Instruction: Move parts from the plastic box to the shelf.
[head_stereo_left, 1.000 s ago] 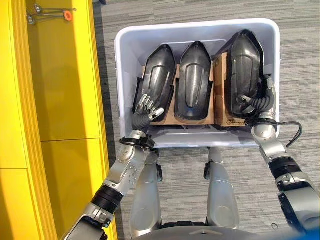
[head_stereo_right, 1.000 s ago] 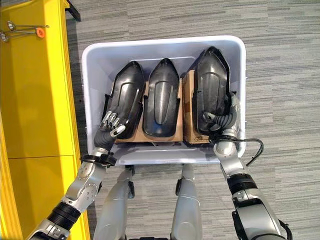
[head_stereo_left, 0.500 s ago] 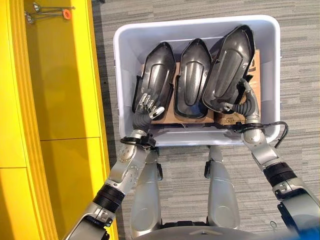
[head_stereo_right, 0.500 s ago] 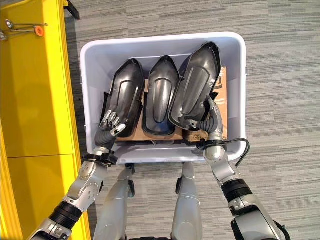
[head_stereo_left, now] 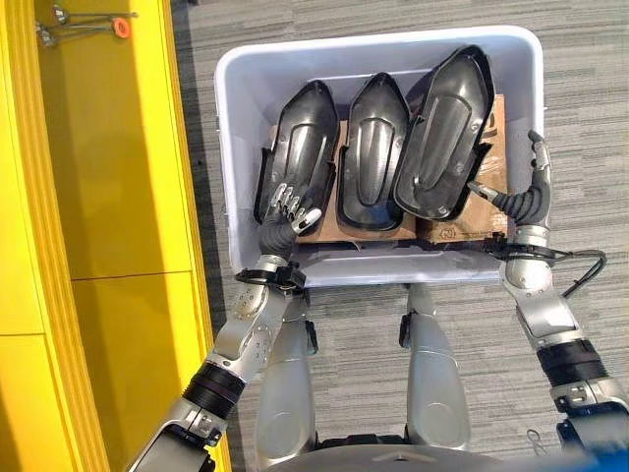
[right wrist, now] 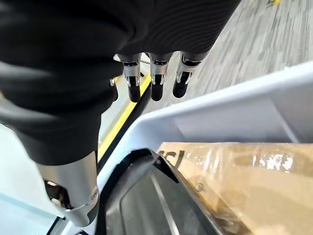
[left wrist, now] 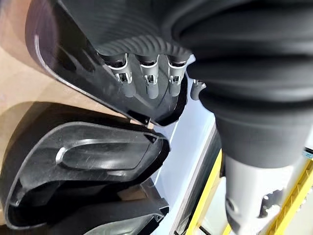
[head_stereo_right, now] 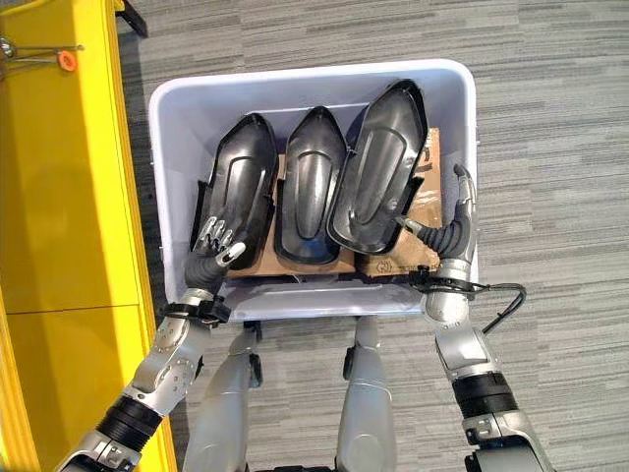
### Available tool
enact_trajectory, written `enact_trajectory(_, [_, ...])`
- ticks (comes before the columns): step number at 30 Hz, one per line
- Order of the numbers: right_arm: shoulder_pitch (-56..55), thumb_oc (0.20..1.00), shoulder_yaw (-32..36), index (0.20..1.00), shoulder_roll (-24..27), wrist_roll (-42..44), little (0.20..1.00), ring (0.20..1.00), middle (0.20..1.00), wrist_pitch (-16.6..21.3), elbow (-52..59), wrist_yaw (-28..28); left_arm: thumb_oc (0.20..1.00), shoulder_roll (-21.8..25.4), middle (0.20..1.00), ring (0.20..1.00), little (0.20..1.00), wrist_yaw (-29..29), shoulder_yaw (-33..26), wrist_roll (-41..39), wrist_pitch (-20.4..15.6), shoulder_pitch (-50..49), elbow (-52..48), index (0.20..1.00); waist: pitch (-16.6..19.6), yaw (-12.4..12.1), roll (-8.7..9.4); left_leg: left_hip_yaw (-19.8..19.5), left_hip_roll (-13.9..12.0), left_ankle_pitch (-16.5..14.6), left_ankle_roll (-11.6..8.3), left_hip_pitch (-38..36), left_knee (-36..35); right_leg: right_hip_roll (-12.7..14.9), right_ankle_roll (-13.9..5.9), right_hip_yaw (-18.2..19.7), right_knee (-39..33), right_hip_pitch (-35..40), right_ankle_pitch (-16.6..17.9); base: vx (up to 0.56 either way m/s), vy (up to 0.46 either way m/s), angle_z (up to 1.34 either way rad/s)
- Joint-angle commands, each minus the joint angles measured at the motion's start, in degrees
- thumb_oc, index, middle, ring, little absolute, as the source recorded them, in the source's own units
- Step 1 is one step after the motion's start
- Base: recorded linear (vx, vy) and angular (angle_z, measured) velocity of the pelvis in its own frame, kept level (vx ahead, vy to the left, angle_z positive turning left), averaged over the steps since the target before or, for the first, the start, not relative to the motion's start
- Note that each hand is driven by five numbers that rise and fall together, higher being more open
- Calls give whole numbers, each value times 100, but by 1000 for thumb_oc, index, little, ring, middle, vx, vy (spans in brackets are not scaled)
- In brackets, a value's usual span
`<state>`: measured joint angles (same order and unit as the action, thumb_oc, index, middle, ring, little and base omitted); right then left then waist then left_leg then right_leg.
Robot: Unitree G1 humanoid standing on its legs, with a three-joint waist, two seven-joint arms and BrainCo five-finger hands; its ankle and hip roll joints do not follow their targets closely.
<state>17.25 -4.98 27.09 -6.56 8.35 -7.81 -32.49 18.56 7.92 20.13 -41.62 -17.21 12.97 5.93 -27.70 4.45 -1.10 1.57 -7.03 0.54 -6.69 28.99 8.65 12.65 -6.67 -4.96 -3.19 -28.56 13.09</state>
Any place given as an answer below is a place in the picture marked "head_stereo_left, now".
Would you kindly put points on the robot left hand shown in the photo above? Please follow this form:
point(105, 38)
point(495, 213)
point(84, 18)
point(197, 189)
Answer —
point(276, 236)

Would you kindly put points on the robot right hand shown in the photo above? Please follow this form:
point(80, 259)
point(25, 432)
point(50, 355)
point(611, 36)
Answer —
point(528, 206)

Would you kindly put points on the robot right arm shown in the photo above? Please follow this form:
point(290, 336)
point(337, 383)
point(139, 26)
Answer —
point(545, 314)

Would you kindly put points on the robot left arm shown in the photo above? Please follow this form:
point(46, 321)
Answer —
point(255, 314)

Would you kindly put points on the white plastic box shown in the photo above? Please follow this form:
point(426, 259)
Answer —
point(255, 69)

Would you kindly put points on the yellow shelf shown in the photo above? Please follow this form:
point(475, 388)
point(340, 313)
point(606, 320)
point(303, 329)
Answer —
point(113, 147)

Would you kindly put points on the black left wrist clamp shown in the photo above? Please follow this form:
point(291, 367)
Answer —
point(285, 276)

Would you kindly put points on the black wrist clamp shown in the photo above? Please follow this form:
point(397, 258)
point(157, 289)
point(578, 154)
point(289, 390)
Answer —
point(521, 251)
point(285, 276)

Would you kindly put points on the brown cardboard sheet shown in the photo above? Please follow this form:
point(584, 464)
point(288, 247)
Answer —
point(486, 214)

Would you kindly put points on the black right wrist clamp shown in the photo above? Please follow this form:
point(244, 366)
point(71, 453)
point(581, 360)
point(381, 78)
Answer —
point(521, 251)

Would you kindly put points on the black sole-shaped part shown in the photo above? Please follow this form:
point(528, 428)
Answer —
point(373, 147)
point(300, 147)
point(442, 133)

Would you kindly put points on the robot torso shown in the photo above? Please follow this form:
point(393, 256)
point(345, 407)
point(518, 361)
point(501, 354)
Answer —
point(403, 459)

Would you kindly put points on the metal pin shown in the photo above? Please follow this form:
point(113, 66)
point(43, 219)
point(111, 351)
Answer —
point(74, 32)
point(88, 17)

